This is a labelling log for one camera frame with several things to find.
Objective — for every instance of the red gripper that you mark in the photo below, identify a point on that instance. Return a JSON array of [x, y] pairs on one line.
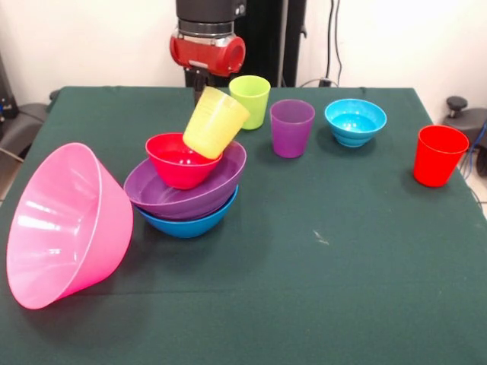
[[205, 55]]

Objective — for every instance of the yellow cup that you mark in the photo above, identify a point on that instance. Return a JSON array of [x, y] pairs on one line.
[[215, 125]]

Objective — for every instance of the small crimson bowl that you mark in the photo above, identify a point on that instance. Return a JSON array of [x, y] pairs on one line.
[[179, 171]]

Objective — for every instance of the large purple bowl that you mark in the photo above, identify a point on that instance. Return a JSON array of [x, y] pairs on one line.
[[224, 178]]

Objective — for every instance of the purple cup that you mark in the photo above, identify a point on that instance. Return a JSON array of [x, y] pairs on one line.
[[291, 138]]

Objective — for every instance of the large blue bowl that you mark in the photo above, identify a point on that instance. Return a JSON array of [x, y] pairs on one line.
[[188, 228]]

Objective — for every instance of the small light blue bowl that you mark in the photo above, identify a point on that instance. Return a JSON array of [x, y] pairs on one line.
[[355, 125]]

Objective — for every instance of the large pink bowl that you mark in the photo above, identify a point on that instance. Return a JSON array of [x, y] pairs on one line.
[[72, 228]]

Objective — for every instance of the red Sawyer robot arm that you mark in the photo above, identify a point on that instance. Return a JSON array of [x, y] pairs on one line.
[[207, 15]]

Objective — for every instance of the green cup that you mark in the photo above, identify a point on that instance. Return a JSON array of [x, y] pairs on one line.
[[256, 110]]

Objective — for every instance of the black power plug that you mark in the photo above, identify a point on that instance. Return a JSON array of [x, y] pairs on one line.
[[324, 82]]

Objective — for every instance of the black equipment box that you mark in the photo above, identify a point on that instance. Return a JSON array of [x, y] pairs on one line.
[[5, 99]]

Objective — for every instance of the dark green table cloth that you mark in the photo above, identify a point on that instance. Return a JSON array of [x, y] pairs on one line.
[[243, 285]]

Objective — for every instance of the red cup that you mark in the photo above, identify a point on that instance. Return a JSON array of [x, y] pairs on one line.
[[437, 163]]

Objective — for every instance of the black knob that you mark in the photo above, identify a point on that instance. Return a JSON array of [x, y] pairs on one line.
[[456, 102]]

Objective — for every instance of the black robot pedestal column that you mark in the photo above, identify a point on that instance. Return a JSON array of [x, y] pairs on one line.
[[274, 38]]

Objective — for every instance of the black pedestal leg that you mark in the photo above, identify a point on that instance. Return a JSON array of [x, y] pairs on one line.
[[475, 118], [23, 121]]

